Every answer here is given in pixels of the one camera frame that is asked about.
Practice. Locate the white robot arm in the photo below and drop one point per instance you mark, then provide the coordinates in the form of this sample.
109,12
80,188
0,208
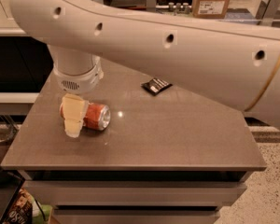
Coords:
235,64

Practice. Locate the chip bag snack package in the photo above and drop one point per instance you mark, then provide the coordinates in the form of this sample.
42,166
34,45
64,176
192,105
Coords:
21,211

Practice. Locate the red coke can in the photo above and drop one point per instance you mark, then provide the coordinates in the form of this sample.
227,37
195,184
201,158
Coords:
97,117

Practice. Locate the black snack bar wrapper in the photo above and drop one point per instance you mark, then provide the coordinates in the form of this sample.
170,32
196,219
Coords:
156,85

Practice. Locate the middle metal glass bracket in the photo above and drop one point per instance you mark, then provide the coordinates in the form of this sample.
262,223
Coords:
150,5

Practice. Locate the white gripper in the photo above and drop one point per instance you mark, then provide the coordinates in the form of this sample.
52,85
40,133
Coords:
78,83

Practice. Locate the cardboard box with label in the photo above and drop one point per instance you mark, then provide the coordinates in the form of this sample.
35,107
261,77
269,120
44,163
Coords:
210,9

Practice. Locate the grey table drawer cabinet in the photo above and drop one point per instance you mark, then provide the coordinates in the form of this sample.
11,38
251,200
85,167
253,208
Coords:
135,202

